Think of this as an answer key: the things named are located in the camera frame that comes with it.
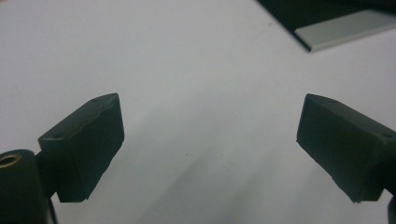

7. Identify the silver photo frame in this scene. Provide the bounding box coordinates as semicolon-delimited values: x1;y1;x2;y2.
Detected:
255;0;396;53

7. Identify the white paper sheet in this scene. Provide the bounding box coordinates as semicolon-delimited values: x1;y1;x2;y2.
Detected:
0;0;396;224

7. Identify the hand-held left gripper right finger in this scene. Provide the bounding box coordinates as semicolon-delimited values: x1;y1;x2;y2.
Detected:
296;93;396;203

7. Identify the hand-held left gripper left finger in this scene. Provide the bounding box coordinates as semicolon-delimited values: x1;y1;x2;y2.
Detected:
37;92;125;203

